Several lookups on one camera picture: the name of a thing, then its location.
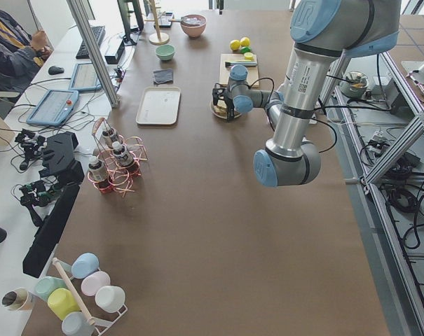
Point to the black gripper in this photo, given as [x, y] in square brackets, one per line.
[228, 103]

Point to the toast bread slice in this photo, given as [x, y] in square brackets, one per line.
[219, 111]

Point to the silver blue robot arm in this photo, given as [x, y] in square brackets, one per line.
[322, 31]

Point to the cream rabbit tray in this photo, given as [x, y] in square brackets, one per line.
[159, 106]

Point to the yellow plastic knife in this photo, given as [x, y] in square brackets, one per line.
[245, 64]

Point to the green lime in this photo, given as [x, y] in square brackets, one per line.
[245, 49]

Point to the yellow lemon near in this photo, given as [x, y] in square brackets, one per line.
[234, 45]

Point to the yellow lemon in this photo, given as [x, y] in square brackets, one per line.
[234, 45]
[245, 41]

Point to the yellow lemon far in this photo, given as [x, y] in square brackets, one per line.
[245, 41]

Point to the grey folded cloth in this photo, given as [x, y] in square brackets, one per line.
[163, 76]

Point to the pink bowl with ice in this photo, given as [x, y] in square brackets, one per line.
[195, 31]

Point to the green ceramic bowl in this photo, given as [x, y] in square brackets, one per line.
[165, 52]

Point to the metal ice scoop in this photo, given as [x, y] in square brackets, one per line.
[188, 21]

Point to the wooden mug tree stand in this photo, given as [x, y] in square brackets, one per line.
[158, 38]

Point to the tea bottle two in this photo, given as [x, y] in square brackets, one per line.
[122, 155]

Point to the tea bottle three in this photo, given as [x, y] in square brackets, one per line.
[110, 136]

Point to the blue teach pendant far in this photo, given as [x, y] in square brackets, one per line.
[84, 78]

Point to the blue teach pendant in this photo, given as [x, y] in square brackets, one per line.
[84, 78]
[54, 108]

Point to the tea bottle one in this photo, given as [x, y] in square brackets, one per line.
[98, 173]

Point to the blue teach pendant near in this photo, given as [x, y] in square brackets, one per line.
[54, 108]

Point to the black computer mouse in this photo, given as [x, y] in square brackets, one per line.
[55, 70]

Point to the seated person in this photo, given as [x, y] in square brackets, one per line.
[21, 54]

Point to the light blue plastic cup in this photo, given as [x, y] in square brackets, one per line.
[84, 265]

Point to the black long bar device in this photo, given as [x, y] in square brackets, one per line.
[48, 235]

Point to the pink plastic cup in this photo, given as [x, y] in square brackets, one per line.
[93, 282]

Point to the white plastic cup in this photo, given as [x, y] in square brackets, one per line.
[110, 298]

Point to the mint green plastic cup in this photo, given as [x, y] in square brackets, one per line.
[46, 285]

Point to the yellow plastic cup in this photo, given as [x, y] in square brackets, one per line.
[61, 302]

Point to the grey blue plastic cup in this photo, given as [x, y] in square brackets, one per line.
[75, 324]

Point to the paper cup with metal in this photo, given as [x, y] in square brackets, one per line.
[19, 299]

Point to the copper wire bottle rack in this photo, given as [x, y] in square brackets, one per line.
[120, 179]

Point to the aluminium frame post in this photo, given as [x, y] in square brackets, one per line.
[80, 16]

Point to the white wire cup rack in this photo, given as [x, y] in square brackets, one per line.
[105, 323]

